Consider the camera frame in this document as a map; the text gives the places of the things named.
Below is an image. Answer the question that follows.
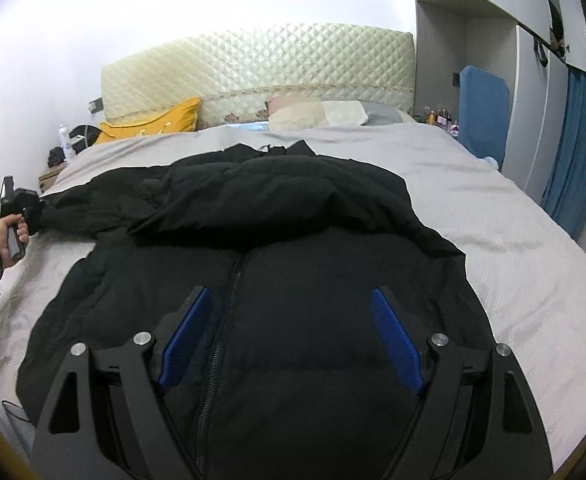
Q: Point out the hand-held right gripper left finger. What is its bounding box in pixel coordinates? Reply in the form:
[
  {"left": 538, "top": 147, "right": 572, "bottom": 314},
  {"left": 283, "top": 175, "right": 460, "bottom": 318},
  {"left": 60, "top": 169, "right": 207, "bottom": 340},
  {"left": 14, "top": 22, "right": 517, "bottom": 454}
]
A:
[{"left": 29, "top": 286, "right": 212, "bottom": 480}]

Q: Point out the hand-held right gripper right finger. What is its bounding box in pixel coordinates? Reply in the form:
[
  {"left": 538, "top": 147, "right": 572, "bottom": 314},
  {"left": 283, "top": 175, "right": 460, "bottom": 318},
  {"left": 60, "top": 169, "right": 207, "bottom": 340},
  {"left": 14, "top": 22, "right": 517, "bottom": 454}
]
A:
[{"left": 370, "top": 287, "right": 557, "bottom": 480}]

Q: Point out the black puffer jacket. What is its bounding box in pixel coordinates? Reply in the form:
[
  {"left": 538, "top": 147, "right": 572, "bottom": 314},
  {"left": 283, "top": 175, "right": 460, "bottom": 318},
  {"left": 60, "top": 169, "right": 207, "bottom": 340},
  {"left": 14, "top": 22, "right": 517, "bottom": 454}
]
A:
[{"left": 15, "top": 141, "right": 499, "bottom": 480}]

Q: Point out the person's left hand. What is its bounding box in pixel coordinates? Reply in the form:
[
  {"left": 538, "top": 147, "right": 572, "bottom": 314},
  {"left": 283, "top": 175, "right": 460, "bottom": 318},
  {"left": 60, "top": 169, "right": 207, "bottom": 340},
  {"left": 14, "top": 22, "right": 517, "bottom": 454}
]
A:
[{"left": 0, "top": 214, "right": 30, "bottom": 267}]

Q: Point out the wooden bedside table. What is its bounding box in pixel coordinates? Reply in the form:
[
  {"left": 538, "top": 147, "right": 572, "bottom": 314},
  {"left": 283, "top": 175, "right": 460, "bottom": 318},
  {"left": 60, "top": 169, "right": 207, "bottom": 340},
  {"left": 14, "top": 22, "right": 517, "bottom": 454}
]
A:
[{"left": 38, "top": 162, "right": 71, "bottom": 196}]

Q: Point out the white spray bottle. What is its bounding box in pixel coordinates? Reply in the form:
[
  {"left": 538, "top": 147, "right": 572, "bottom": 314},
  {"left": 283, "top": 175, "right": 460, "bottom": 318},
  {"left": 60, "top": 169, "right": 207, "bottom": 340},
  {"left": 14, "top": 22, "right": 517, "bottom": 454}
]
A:
[{"left": 59, "top": 124, "right": 74, "bottom": 163}]

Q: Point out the grey bed sheet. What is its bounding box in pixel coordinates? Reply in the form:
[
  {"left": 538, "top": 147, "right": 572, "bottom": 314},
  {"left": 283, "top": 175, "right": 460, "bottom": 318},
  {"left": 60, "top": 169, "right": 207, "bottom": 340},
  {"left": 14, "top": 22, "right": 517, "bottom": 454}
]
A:
[{"left": 0, "top": 122, "right": 586, "bottom": 476}]

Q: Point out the yellow pillow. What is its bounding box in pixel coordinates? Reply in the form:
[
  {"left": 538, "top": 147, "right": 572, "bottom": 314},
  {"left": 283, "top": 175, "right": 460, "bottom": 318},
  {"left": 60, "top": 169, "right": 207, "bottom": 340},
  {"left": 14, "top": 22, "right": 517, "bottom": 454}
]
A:
[{"left": 94, "top": 97, "right": 203, "bottom": 146}]

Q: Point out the group of small cosmetic bottles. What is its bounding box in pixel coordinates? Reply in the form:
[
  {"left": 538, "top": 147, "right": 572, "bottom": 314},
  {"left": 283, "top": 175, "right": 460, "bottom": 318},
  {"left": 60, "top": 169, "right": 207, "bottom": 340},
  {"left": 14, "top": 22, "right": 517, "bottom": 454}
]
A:
[{"left": 420, "top": 106, "right": 460, "bottom": 136}]

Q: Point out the grey pillow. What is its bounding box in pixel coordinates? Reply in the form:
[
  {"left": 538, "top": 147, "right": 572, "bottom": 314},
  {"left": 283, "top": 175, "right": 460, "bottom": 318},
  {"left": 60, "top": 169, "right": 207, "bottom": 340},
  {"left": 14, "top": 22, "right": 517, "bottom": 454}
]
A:
[{"left": 358, "top": 101, "right": 419, "bottom": 126}]

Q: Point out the beige pillow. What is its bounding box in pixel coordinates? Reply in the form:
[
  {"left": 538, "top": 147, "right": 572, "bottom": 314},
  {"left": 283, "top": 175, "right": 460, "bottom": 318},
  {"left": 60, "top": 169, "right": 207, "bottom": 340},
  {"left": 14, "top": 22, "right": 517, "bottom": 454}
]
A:
[{"left": 268, "top": 100, "right": 369, "bottom": 129}]

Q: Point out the blue padded board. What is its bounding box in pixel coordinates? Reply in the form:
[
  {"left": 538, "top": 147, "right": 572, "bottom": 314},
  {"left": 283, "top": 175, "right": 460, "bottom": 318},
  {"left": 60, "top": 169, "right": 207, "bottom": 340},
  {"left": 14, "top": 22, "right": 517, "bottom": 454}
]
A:
[{"left": 457, "top": 65, "right": 511, "bottom": 161}]

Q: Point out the blue curtain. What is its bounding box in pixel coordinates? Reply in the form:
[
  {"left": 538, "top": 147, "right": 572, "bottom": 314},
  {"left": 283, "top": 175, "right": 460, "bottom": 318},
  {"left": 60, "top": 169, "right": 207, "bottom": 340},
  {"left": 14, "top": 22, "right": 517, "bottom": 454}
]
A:
[{"left": 542, "top": 67, "right": 586, "bottom": 241}]

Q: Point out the white wardrobe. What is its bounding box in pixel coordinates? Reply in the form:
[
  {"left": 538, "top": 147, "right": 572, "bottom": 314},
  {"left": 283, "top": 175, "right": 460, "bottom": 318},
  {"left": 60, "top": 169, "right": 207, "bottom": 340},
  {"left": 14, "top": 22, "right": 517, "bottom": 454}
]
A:
[{"left": 498, "top": 25, "right": 574, "bottom": 201}]

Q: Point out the cream quilted headboard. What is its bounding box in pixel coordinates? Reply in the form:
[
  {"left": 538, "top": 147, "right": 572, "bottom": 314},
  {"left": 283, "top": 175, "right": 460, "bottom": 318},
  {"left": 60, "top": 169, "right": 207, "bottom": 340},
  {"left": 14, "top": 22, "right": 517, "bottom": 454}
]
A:
[{"left": 100, "top": 23, "right": 416, "bottom": 133}]

